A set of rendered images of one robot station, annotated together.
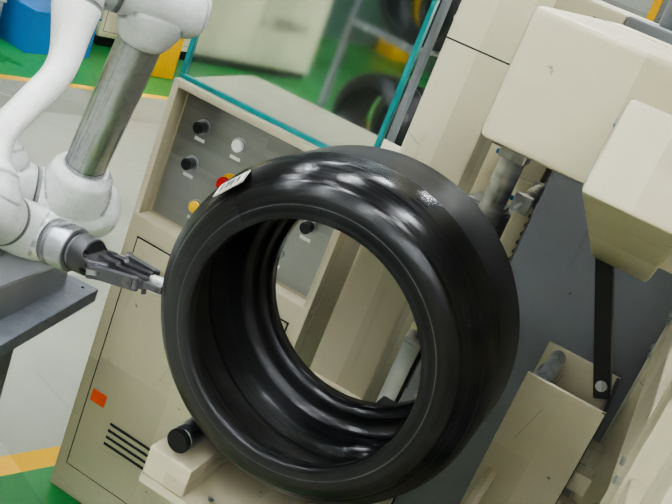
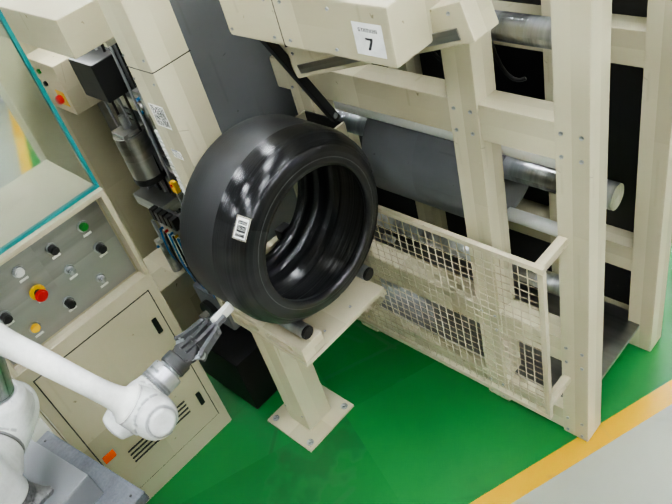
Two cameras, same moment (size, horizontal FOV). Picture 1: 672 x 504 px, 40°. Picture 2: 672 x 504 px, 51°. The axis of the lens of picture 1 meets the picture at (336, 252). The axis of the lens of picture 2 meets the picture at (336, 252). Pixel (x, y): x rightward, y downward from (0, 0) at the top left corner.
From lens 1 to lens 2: 1.38 m
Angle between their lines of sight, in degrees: 50
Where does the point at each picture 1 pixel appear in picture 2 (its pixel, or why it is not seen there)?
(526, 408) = not seen: hidden behind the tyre
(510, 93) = (398, 44)
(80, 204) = (29, 404)
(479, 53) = (173, 62)
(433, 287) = (340, 149)
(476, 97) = (190, 81)
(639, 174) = (480, 19)
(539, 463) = not seen: hidden behind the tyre
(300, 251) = (108, 261)
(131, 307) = (73, 406)
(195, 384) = (300, 305)
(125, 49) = not seen: outside the picture
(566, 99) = (412, 25)
